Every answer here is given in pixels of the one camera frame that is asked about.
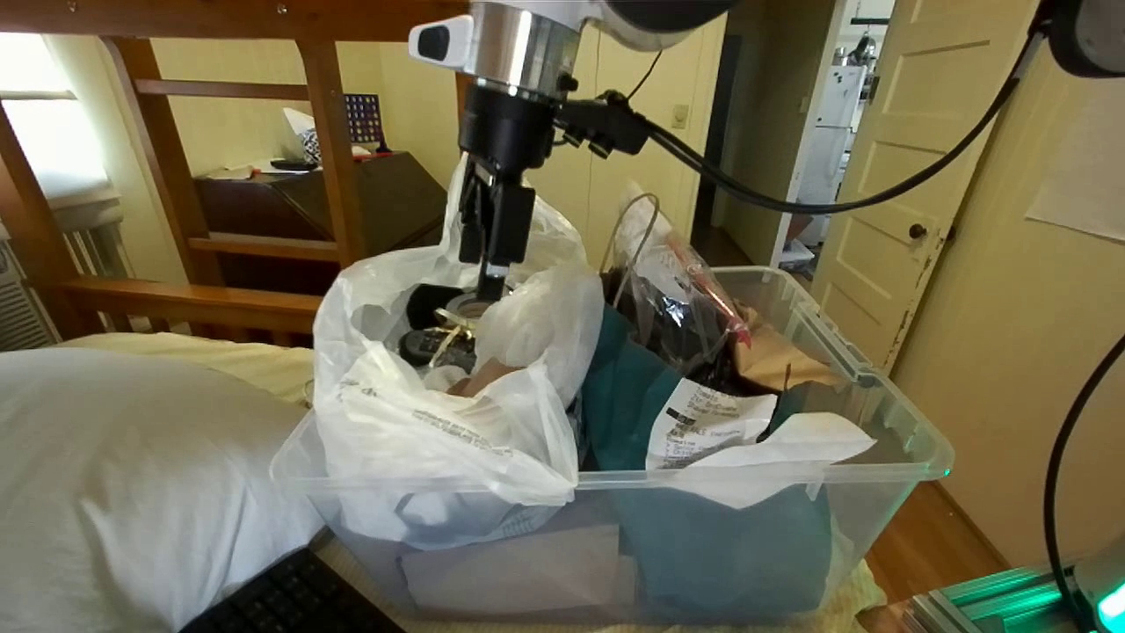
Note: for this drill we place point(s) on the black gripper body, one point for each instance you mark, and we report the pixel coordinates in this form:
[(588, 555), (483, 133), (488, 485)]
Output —
[(499, 133)]

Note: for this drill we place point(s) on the white plastic bag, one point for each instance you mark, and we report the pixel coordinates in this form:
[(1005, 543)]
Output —
[(459, 398)]

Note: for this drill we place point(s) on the clear plastic storage bin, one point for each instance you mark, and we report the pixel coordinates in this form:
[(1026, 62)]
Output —
[(574, 568)]

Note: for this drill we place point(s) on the dark wooden dresser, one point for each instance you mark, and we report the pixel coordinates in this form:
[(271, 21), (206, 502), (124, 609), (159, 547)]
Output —
[(398, 204)]

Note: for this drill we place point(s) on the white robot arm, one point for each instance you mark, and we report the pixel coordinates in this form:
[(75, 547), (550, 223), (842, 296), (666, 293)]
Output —
[(528, 47)]

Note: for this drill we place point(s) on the wooden bunk bed frame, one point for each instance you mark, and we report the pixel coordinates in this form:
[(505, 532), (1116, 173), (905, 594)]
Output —
[(256, 246)]

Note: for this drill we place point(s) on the teal cloth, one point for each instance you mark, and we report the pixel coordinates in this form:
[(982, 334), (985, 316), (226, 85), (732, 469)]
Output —
[(694, 560)]

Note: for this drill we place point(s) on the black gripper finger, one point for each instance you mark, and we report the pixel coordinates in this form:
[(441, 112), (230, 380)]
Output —
[(493, 284)]

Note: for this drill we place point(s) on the white pillow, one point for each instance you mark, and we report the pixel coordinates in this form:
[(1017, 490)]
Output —
[(133, 490)]

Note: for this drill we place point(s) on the clear zip bag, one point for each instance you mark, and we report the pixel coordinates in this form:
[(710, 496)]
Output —
[(651, 280)]

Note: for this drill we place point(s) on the black keyboard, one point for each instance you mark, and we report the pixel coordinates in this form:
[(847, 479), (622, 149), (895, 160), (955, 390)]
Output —
[(291, 594)]

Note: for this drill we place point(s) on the white printed paper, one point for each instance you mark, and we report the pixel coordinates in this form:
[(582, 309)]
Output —
[(739, 451)]

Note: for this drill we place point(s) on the cream yellow bedsheet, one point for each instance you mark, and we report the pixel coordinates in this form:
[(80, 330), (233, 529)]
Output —
[(277, 371)]

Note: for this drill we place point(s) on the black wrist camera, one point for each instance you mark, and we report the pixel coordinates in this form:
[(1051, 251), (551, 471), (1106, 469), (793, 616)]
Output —
[(601, 125)]

